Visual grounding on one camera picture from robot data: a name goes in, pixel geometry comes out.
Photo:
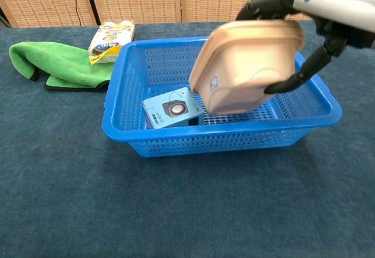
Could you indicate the light blue speaker box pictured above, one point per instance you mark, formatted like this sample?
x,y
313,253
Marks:
x,y
170,111

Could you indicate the bamboo folding screen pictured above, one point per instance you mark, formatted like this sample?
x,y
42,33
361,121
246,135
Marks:
x,y
146,0

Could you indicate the beige plastic container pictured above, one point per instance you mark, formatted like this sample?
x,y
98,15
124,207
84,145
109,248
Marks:
x,y
246,70

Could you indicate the green microfibre cloth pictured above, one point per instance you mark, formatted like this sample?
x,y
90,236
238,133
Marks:
x,y
64,61

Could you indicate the blue plastic basket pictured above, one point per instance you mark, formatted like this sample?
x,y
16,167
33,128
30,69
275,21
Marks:
x,y
205,143

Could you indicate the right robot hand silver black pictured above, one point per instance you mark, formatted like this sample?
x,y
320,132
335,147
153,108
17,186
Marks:
x,y
337,3

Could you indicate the dark blue carpet table cover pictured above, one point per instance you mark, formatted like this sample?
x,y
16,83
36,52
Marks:
x,y
175,205

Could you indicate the white snack package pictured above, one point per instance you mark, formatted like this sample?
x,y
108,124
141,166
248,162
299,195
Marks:
x,y
111,41

